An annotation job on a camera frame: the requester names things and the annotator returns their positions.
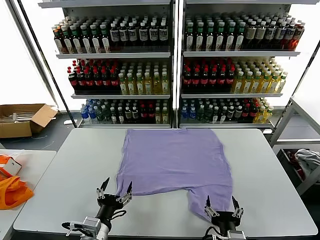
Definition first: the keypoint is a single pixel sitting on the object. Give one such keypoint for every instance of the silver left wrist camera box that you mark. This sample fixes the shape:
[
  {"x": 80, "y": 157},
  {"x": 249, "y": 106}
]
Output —
[{"x": 91, "y": 223}]

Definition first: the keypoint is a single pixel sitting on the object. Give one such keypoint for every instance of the blue drink bottle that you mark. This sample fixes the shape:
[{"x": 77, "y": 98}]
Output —
[
  {"x": 184, "y": 113},
  {"x": 192, "y": 113},
  {"x": 92, "y": 113},
  {"x": 84, "y": 113}
]

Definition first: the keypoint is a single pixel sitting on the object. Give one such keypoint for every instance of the small white floor object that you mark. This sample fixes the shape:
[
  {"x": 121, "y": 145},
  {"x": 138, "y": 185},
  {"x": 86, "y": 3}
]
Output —
[{"x": 67, "y": 122}]

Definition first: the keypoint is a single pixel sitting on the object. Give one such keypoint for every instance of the yellow juice bottle green label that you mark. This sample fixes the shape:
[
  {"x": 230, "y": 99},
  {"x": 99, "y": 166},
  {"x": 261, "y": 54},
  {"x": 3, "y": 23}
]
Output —
[
  {"x": 247, "y": 85},
  {"x": 131, "y": 86},
  {"x": 273, "y": 85},
  {"x": 238, "y": 85},
  {"x": 165, "y": 116},
  {"x": 281, "y": 85},
  {"x": 148, "y": 86},
  {"x": 165, "y": 86},
  {"x": 123, "y": 86},
  {"x": 157, "y": 116},
  {"x": 260, "y": 116},
  {"x": 140, "y": 86},
  {"x": 255, "y": 85},
  {"x": 264, "y": 85},
  {"x": 156, "y": 86},
  {"x": 268, "y": 115}
]

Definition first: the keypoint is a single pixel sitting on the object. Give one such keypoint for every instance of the dark green drink bottle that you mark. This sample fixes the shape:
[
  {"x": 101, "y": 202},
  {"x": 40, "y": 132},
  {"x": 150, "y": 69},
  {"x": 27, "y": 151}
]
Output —
[
  {"x": 100, "y": 115},
  {"x": 106, "y": 115},
  {"x": 209, "y": 115},
  {"x": 200, "y": 115}
]

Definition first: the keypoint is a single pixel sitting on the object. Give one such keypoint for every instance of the open brown cardboard box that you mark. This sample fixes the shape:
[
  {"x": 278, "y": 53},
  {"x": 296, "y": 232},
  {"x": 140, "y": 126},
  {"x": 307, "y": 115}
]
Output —
[{"x": 15, "y": 130}]

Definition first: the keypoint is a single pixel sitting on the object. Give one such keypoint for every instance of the white metal rack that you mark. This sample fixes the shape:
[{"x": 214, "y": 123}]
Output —
[{"x": 295, "y": 141}]

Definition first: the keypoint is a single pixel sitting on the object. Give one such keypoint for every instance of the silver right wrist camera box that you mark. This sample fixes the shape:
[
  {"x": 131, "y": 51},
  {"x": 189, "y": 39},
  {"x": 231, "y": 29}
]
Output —
[{"x": 236, "y": 235}]

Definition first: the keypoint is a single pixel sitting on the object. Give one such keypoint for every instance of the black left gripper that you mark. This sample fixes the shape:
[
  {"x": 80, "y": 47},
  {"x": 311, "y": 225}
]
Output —
[{"x": 108, "y": 202}]

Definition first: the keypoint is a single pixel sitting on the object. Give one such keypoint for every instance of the grey white cloth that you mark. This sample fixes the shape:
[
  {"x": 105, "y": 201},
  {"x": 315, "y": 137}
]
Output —
[{"x": 307, "y": 160}]

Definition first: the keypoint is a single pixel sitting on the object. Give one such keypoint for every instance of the purple printed t-shirt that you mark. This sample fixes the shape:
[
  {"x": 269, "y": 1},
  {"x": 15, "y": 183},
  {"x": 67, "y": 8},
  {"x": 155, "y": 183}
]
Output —
[{"x": 175, "y": 162}]

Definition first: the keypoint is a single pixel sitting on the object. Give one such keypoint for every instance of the dark drink bottle white cap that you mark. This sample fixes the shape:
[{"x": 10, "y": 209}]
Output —
[
  {"x": 231, "y": 113},
  {"x": 121, "y": 116},
  {"x": 238, "y": 113},
  {"x": 216, "y": 115},
  {"x": 135, "y": 115},
  {"x": 113, "y": 116},
  {"x": 128, "y": 115},
  {"x": 223, "y": 115}
]

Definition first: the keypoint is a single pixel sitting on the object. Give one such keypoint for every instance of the clear plastic bag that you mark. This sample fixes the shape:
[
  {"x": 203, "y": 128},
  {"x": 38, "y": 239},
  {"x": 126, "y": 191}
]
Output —
[{"x": 15, "y": 153}]

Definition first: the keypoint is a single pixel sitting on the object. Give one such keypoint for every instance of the grey metal shelving unit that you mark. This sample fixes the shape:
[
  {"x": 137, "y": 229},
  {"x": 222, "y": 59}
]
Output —
[
  {"x": 237, "y": 53},
  {"x": 112, "y": 55}
]

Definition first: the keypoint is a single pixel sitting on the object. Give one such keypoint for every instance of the red cloth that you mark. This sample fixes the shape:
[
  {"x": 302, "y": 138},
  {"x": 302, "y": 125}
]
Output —
[{"x": 292, "y": 156}]

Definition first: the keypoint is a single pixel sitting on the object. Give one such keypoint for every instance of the dark drink bottle navy label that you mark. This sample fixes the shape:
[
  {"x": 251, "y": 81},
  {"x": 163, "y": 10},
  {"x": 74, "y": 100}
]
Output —
[
  {"x": 280, "y": 35},
  {"x": 114, "y": 35},
  {"x": 163, "y": 33},
  {"x": 153, "y": 34},
  {"x": 143, "y": 34},
  {"x": 270, "y": 35},
  {"x": 132, "y": 34},
  {"x": 289, "y": 35},
  {"x": 123, "y": 35}
]

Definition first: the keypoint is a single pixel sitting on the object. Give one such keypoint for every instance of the black diagonal frame bar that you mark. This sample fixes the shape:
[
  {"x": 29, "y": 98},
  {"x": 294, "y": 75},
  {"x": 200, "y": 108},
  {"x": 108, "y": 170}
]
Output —
[{"x": 46, "y": 62}]

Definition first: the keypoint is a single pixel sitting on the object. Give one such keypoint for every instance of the cola bottle red cap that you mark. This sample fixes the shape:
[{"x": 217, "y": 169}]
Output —
[
  {"x": 246, "y": 113},
  {"x": 151, "y": 115},
  {"x": 253, "y": 112},
  {"x": 89, "y": 82},
  {"x": 230, "y": 81},
  {"x": 73, "y": 82},
  {"x": 204, "y": 81},
  {"x": 106, "y": 82},
  {"x": 213, "y": 81},
  {"x": 81, "y": 82},
  {"x": 221, "y": 81},
  {"x": 143, "y": 115},
  {"x": 114, "y": 82},
  {"x": 98, "y": 82},
  {"x": 196, "y": 81},
  {"x": 187, "y": 81}
]

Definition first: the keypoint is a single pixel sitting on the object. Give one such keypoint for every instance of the red drink bottle white cap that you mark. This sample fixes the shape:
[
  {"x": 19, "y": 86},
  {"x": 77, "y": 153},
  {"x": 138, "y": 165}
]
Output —
[{"x": 298, "y": 35}]

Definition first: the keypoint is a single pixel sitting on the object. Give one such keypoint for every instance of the dark drink bottle beige label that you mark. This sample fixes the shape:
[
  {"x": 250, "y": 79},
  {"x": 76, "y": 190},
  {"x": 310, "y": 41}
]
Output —
[
  {"x": 260, "y": 35},
  {"x": 251, "y": 35}
]

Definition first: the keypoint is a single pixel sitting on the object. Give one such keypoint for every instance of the white packing strips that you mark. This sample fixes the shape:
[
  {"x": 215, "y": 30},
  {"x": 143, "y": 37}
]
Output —
[{"x": 17, "y": 117}]

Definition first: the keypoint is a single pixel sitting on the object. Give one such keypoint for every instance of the grey diagonal frame beam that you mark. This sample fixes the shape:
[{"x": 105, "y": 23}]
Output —
[{"x": 32, "y": 50}]

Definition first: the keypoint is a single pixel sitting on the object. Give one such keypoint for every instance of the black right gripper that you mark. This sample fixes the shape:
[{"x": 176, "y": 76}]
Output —
[{"x": 226, "y": 217}]

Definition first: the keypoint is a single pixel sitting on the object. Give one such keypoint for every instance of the small white carton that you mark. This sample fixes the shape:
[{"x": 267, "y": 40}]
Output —
[{"x": 13, "y": 167}]

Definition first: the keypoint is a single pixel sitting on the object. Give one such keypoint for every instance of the orange packet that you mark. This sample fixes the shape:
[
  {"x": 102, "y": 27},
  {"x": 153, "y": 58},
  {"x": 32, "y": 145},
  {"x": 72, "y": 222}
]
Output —
[{"x": 3, "y": 160}]

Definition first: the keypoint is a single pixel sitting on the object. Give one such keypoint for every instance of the black plastic crate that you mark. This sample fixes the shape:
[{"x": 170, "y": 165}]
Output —
[{"x": 285, "y": 160}]

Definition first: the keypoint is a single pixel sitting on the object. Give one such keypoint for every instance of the orange fabric bag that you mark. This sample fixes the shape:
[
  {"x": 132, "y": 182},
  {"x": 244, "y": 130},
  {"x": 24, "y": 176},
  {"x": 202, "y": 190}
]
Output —
[{"x": 12, "y": 195}]

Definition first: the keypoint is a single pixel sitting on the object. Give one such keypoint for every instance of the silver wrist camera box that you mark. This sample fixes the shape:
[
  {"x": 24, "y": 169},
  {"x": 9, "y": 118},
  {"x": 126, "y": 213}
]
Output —
[
  {"x": 236, "y": 235},
  {"x": 91, "y": 223}
]

